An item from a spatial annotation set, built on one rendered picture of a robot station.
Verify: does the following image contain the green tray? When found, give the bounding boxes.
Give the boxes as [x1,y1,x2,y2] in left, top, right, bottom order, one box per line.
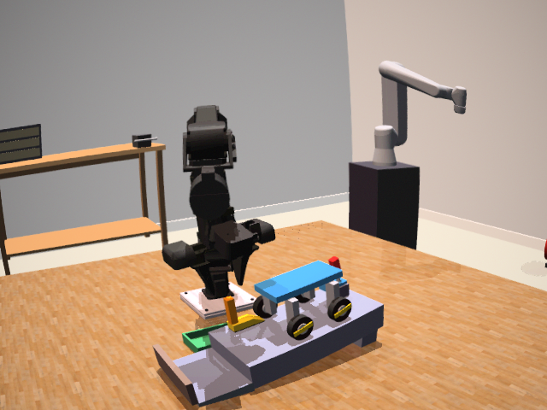
[191,335,210,347]
[182,323,227,353]

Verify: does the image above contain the small blue wheeled trolley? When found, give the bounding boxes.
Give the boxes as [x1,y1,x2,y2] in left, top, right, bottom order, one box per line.
[253,261,352,341]

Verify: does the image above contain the yellow wheel chock with orange handle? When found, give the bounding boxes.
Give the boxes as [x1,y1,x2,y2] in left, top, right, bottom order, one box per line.
[223,296,265,332]

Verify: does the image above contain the red-headed pin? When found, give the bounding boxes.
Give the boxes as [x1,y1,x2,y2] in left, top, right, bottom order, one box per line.
[328,257,341,283]

